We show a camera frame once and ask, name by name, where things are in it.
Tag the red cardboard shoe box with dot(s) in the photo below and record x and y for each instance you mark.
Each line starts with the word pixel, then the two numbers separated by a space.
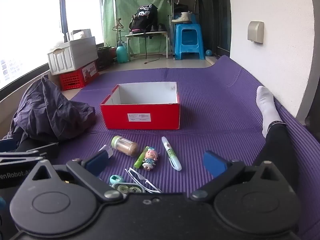
pixel 115 115

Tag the black backpack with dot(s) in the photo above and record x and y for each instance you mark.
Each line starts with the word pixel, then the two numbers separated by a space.
pixel 143 17

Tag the blue ball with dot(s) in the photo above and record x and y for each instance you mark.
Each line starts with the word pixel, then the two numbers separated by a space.
pixel 208 52

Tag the blue plastic stool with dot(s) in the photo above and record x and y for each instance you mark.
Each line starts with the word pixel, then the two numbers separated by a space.
pixel 188 26

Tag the teal pencil sharpener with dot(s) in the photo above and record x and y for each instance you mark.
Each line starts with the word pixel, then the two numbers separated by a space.
pixel 116 179

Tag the white and blue packet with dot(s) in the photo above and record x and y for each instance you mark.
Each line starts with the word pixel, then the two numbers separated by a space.
pixel 109 150

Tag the person's right foot white sock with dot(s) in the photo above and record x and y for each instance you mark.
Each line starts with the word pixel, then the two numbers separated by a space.
pixel 267 107

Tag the person's right leg black pants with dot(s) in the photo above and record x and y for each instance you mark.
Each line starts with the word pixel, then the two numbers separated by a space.
pixel 280 150

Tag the toothpick jar with green lid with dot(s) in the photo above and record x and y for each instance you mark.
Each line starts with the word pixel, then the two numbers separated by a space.
pixel 125 146

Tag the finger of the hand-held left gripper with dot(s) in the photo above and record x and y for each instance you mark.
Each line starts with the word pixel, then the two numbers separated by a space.
pixel 22 159
pixel 7 144

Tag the green highlighter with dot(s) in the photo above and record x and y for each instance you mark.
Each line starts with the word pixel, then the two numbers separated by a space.
pixel 138 161

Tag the beige wall socket cover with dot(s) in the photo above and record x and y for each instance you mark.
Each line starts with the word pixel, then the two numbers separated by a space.
pixel 255 31

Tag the white-framed sunglasses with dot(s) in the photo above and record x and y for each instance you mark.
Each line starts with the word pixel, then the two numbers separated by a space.
pixel 143 178

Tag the dark grey jacket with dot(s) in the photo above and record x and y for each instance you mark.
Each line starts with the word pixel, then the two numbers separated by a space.
pixel 50 110

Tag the black planter box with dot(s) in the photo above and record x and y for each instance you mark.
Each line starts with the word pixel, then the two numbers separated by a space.
pixel 103 57

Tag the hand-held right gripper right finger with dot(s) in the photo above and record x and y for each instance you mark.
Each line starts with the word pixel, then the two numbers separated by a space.
pixel 212 163

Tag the white boot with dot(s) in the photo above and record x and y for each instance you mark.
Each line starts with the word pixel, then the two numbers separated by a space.
pixel 185 17

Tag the dark shoes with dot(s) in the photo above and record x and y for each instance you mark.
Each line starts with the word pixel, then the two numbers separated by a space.
pixel 158 28

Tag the purple ribbed mat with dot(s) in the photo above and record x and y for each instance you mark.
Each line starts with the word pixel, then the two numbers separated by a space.
pixel 212 105

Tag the dark window frame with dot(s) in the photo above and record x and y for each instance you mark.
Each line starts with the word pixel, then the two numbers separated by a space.
pixel 62 10

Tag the red plastic crate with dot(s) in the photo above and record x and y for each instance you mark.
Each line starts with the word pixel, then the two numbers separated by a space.
pixel 72 80

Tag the white plastic storage crate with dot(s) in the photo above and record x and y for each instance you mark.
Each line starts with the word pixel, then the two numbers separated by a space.
pixel 72 55

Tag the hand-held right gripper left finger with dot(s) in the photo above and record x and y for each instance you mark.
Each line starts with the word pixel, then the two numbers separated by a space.
pixel 98 158

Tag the pink-haired doll figurine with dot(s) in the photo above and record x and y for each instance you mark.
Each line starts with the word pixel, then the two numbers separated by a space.
pixel 150 158

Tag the white folding table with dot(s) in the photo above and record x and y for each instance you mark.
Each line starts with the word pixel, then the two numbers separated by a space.
pixel 146 33

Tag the green and white round case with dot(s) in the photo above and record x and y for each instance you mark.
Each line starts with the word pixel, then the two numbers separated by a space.
pixel 127 188

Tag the white pen with green label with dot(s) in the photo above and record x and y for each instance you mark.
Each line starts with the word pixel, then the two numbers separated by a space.
pixel 171 153

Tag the teal spray bottle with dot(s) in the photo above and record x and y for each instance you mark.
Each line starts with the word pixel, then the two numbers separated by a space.
pixel 122 53

